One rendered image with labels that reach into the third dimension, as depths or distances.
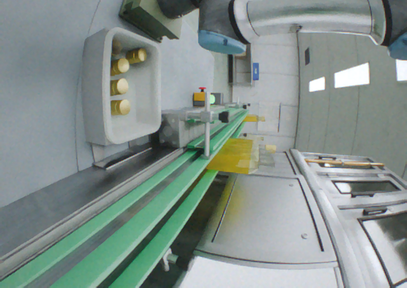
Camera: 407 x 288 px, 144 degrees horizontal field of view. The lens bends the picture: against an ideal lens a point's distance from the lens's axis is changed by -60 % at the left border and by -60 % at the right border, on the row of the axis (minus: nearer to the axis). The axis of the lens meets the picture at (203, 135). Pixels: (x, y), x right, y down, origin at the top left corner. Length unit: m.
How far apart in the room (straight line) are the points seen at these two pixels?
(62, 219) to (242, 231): 0.39
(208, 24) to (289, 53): 6.43
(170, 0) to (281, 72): 6.18
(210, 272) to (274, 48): 6.68
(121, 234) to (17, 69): 0.30
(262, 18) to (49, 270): 0.48
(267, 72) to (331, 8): 6.19
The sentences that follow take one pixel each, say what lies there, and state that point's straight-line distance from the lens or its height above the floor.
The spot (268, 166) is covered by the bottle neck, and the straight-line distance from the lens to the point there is 0.50.
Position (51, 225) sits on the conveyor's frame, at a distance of 0.24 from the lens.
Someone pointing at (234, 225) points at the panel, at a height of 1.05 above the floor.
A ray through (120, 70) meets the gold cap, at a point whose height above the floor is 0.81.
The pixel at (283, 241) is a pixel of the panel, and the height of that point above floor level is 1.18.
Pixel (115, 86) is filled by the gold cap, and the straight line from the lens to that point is 0.35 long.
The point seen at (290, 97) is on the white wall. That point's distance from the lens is 6.48.
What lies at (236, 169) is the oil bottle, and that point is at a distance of 0.49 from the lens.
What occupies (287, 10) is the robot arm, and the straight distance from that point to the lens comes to 0.33.
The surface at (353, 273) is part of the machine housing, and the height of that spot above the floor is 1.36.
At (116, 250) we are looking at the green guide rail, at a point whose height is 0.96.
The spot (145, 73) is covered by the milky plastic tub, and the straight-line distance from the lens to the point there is 0.43.
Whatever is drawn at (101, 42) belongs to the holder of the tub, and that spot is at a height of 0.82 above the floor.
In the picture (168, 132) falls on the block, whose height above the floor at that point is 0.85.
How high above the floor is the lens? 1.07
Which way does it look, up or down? 19 degrees down
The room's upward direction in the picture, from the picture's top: 95 degrees clockwise
